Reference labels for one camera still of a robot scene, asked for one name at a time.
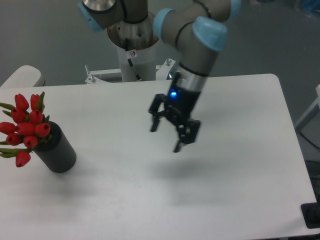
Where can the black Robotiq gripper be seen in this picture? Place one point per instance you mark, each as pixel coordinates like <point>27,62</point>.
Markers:
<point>178,105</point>

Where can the red tulip bouquet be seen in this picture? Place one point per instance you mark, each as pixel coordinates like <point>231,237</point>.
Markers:
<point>29,128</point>

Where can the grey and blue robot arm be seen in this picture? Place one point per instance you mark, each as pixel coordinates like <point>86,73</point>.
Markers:
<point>198,32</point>

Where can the dark grey ribbed vase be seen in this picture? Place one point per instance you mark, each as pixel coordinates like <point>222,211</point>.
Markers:
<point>57,154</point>

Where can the white chair armrest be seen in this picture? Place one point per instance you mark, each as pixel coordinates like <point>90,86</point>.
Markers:
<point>24,77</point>

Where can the black device at table edge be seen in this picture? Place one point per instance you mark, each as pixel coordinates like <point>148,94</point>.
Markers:
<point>311,214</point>

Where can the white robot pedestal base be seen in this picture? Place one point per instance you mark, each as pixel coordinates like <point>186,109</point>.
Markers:
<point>136,46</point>

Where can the white furniture frame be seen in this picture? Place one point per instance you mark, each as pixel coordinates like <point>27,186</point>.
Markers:
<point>309,113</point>

